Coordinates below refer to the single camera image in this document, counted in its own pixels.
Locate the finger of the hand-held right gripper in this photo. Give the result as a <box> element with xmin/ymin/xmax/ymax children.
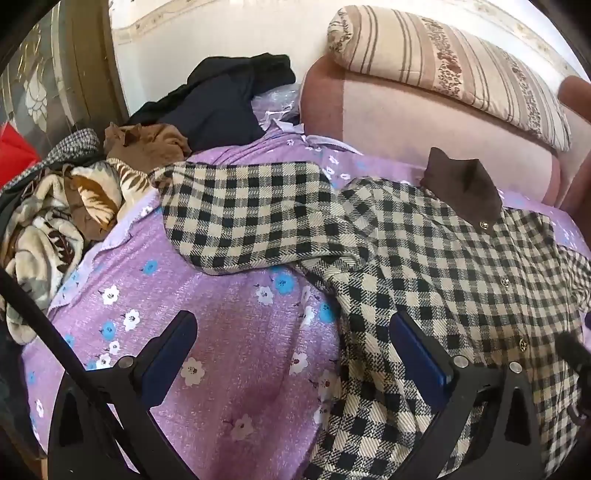
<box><xmin>554</xmin><ymin>331</ymin><xmax>591</xmax><ymax>376</ymax></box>

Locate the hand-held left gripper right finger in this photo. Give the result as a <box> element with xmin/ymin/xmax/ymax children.
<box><xmin>388</xmin><ymin>309</ymin><xmax>546</xmax><ymax>480</ymax></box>

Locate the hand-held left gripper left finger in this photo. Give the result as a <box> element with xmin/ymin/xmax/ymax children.
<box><xmin>48</xmin><ymin>310</ymin><xmax>199</xmax><ymax>480</ymax></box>

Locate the black and cream checked coat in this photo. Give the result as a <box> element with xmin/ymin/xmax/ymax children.
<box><xmin>150</xmin><ymin>148</ymin><xmax>591</xmax><ymax>480</ymax></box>

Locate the purple floral bedsheet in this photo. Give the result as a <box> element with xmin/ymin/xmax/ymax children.
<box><xmin>21</xmin><ymin>124</ymin><xmax>591</xmax><ymax>480</ymax></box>

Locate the tiger print blanket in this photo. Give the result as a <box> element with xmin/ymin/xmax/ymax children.
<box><xmin>0</xmin><ymin>157</ymin><xmax>153</xmax><ymax>344</ymax></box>

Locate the brown garment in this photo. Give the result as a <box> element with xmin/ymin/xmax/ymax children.
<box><xmin>104</xmin><ymin>122</ymin><xmax>192</xmax><ymax>174</ymax></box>

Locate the houndstooth garment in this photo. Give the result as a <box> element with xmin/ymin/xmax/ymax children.
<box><xmin>9</xmin><ymin>128</ymin><xmax>105</xmax><ymax>185</ymax></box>

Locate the pink sofa backrest cushion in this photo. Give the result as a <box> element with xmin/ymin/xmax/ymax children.
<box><xmin>300</xmin><ymin>55</ymin><xmax>561</xmax><ymax>206</ymax></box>

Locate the black clothing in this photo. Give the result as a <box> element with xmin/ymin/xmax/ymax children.
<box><xmin>127</xmin><ymin>53</ymin><xmax>296</xmax><ymax>153</ymax></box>

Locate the pale lavender cloth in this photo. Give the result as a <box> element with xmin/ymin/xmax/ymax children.
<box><xmin>252</xmin><ymin>85</ymin><xmax>305</xmax><ymax>134</ymax></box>

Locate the striped floral pillow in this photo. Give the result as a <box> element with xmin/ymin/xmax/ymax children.
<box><xmin>328</xmin><ymin>6</ymin><xmax>573</xmax><ymax>152</ymax></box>

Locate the wooden door with patterned glass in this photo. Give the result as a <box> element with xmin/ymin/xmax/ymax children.
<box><xmin>0</xmin><ymin>0</ymin><xmax>130</xmax><ymax>134</ymax></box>

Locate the black cable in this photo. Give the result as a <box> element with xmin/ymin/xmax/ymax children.
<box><xmin>0</xmin><ymin>265</ymin><xmax>181</xmax><ymax>480</ymax></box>

